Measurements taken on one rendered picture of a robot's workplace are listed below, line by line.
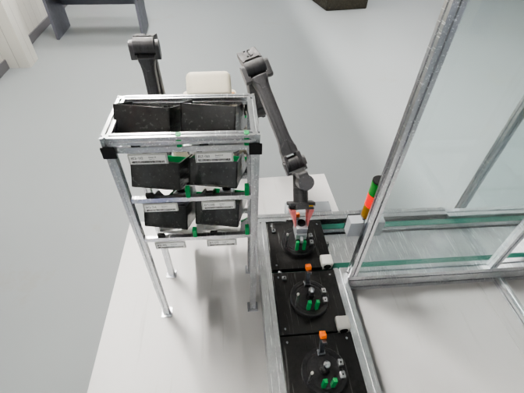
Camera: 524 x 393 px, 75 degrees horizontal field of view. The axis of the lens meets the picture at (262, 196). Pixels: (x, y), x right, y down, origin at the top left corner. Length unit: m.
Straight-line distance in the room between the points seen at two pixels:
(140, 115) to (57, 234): 2.32
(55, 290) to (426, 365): 2.25
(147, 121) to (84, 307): 1.91
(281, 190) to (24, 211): 2.28
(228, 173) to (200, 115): 0.18
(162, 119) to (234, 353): 0.85
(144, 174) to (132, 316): 0.66
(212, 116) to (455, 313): 1.20
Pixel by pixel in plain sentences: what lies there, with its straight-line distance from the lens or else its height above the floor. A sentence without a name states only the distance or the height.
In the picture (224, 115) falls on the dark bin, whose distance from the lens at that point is 0.81.
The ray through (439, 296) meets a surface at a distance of 1.60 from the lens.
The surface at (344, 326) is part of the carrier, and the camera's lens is 1.25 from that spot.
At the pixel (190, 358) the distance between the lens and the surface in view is 1.33.
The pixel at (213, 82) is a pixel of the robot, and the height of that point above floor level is 1.36.
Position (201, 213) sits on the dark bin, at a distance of 1.03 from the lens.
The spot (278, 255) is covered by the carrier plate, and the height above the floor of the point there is 0.97.
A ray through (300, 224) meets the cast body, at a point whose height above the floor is 1.10.
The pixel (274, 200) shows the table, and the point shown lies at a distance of 1.74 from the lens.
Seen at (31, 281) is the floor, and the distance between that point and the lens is 2.88.
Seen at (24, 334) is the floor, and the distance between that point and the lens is 2.66.
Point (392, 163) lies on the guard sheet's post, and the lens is 0.99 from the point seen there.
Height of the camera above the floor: 2.09
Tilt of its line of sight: 44 degrees down
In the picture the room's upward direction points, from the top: 2 degrees clockwise
